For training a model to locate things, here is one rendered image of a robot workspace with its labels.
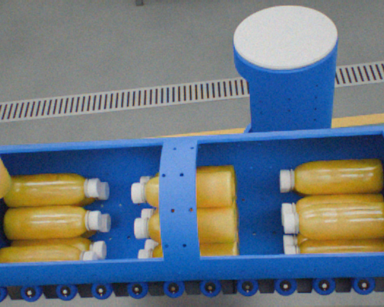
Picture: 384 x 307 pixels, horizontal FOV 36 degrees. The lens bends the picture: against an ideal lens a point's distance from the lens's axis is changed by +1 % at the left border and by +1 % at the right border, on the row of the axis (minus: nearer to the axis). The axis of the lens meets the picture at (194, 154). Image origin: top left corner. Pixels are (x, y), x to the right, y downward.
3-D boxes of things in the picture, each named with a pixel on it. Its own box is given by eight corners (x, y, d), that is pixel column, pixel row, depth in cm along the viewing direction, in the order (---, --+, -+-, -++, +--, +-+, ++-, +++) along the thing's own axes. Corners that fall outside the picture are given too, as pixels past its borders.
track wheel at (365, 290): (376, 274, 115) (374, 270, 117) (352, 274, 115) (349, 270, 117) (377, 296, 116) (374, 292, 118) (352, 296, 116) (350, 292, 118)
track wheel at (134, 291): (146, 278, 120) (148, 275, 122) (124, 279, 120) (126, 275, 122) (148, 300, 121) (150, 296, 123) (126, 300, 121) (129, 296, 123)
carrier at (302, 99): (307, 188, 237) (238, 206, 235) (314, -2, 173) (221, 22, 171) (336, 245, 217) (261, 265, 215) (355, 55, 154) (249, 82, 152)
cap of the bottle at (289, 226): (292, 213, 113) (283, 213, 114) (293, 212, 110) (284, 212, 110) (293, 233, 113) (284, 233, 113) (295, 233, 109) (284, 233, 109)
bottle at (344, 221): (385, 202, 113) (290, 205, 115) (393, 199, 106) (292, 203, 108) (388, 238, 112) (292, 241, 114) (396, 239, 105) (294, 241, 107)
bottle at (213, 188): (232, 182, 117) (145, 186, 119) (230, 164, 112) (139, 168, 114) (233, 213, 114) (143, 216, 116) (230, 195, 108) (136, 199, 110)
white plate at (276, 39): (314, -5, 172) (314, -1, 173) (221, 19, 170) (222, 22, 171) (354, 51, 153) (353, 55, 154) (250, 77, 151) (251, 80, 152)
